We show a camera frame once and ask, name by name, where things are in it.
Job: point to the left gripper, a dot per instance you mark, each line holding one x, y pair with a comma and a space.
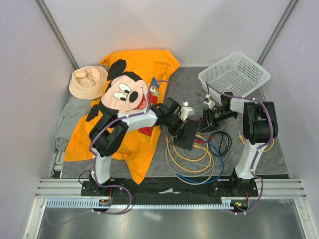
179, 132

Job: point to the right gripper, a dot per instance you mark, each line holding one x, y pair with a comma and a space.
207, 117

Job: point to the black network switch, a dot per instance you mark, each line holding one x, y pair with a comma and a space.
187, 135

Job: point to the white plastic basket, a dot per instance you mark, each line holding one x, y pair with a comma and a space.
236, 73

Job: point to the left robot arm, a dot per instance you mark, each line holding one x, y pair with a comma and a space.
108, 133

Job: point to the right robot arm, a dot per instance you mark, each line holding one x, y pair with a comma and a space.
259, 127

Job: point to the orange Mickey Mouse shirt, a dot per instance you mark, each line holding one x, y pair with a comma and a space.
135, 78

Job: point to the peach bucket hat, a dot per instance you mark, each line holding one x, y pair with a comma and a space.
88, 82

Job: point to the grey cloth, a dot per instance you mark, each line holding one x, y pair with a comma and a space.
72, 112

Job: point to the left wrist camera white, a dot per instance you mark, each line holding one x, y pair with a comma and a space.
185, 111

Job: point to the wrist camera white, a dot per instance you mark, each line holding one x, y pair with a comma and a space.
185, 111
210, 103

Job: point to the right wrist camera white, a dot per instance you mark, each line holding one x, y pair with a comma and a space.
210, 103

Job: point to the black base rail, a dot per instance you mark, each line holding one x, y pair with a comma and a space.
170, 190

